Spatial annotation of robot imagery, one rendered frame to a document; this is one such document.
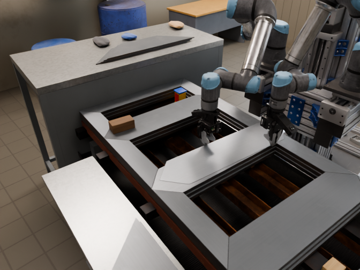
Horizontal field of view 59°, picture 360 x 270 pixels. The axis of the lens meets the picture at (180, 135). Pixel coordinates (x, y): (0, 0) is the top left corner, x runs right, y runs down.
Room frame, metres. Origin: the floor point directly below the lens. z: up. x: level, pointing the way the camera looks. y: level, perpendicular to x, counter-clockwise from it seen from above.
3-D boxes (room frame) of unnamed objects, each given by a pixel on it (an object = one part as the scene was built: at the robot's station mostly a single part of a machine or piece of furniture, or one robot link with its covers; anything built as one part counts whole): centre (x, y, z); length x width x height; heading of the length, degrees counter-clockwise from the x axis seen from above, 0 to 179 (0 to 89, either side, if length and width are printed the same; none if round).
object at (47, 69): (2.10, 0.38, 1.03); 1.30 x 0.60 x 0.04; 126
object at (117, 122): (1.38, 0.30, 0.89); 0.12 x 0.06 x 0.05; 121
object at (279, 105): (1.23, -0.43, 1.10); 0.08 x 0.08 x 0.05
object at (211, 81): (1.22, -0.13, 1.17); 0.09 x 0.08 x 0.11; 155
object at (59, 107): (1.88, 0.22, 0.50); 1.30 x 0.04 x 1.01; 126
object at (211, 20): (5.13, -0.48, 0.33); 1.21 x 0.62 x 0.66; 132
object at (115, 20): (4.12, 0.70, 0.45); 0.60 x 0.60 x 0.91
